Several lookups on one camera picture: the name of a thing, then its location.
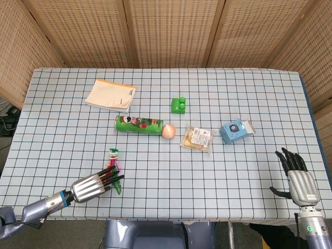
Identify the peach pink ball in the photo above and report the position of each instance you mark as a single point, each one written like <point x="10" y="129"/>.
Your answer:
<point x="169" y="131"/>

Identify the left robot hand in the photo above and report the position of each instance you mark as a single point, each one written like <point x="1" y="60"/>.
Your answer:
<point x="89" y="186"/>

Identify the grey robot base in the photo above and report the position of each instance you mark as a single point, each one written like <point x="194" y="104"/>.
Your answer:
<point x="158" y="234"/>

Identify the blue cardboard box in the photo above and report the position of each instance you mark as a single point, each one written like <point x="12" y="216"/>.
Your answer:
<point x="234" y="132"/>

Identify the packaged bread snack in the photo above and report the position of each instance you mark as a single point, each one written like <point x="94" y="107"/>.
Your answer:
<point x="198" y="138"/>

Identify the green toy building block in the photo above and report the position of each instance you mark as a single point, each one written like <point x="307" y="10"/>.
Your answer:
<point x="179" y="105"/>

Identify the blue checkered tablecloth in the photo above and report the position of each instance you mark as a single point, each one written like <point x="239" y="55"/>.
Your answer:
<point x="166" y="145"/>

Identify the woven folding screen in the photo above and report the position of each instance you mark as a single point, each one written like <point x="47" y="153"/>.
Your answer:
<point x="166" y="33"/>

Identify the green chip can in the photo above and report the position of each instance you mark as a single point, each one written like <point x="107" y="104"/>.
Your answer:
<point x="138" y="125"/>

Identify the colourful small toy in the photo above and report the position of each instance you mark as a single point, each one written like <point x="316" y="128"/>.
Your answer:
<point x="115" y="162"/>

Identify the beige paper notebook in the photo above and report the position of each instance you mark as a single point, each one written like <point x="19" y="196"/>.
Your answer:
<point x="111" y="96"/>

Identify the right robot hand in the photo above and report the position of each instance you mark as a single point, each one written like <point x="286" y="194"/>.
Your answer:
<point x="298" y="176"/>

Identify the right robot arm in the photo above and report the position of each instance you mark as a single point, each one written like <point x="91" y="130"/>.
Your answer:
<point x="312" y="225"/>

